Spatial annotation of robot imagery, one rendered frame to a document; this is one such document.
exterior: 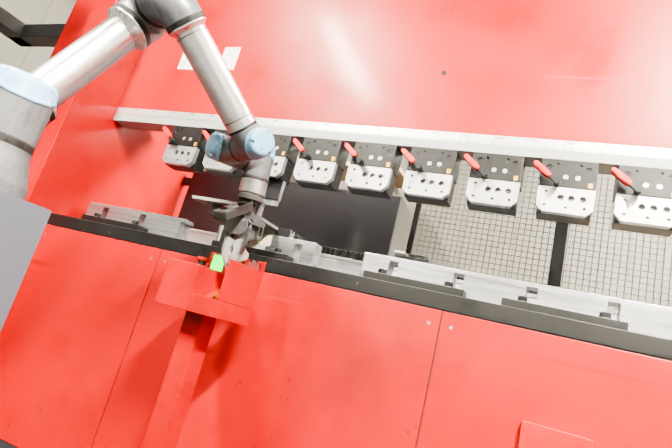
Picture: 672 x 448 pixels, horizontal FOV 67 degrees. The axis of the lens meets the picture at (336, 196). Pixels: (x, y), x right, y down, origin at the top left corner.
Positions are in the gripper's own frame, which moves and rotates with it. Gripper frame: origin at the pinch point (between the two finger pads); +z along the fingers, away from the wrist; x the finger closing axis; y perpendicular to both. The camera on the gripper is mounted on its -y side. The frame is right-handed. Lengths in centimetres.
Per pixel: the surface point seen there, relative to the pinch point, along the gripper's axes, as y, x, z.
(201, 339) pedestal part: 0.0, 2.2, 20.0
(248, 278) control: 3.9, -4.8, 2.1
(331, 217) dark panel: 89, 21, -32
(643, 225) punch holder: 44, -97, -34
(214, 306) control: -6.6, -4.4, 10.6
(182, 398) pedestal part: -1.4, 2.2, 34.9
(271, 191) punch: 38, 19, -30
